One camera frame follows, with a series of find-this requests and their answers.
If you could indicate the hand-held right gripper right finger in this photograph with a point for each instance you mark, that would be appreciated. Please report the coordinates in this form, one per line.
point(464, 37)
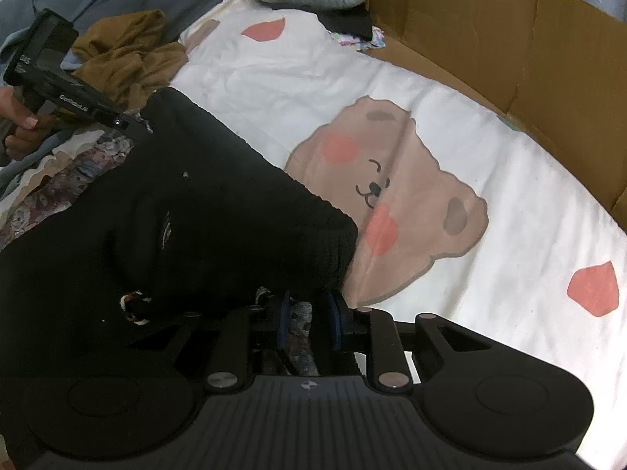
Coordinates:
point(334, 325)

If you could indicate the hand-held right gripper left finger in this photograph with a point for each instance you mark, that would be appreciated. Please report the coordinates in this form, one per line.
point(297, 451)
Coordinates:
point(283, 325)

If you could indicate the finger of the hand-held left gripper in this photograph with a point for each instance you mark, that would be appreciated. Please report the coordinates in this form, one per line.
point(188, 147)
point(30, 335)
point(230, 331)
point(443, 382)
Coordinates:
point(130, 125)

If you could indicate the floral patterned garment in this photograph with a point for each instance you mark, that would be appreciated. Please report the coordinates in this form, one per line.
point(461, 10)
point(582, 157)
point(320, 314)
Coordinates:
point(54, 191)

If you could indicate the black pants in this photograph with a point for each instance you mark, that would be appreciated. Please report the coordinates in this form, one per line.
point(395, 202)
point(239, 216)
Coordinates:
point(196, 205)

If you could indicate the person's left hand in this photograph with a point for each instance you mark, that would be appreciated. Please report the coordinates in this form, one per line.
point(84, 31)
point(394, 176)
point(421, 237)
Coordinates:
point(24, 142)

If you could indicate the brown garment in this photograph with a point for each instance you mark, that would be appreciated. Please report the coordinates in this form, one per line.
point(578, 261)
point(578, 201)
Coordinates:
point(127, 54)

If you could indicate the light blue garment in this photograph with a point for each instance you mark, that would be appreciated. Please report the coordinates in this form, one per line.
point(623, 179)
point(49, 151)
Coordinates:
point(12, 171)

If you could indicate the black cloth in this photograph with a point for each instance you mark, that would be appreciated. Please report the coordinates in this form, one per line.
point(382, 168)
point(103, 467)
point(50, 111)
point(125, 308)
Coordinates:
point(348, 22)

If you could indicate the colourful dotted white cloth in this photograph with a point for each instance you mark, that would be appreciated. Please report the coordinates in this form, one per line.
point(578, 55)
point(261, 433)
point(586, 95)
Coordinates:
point(357, 41)

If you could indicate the bear printed blanket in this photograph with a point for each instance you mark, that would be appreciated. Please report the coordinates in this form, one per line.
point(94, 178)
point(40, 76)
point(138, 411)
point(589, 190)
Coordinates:
point(490, 132)

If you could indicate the large folded cardboard sheet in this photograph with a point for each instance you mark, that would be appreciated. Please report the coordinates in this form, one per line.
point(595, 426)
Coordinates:
point(490, 34)

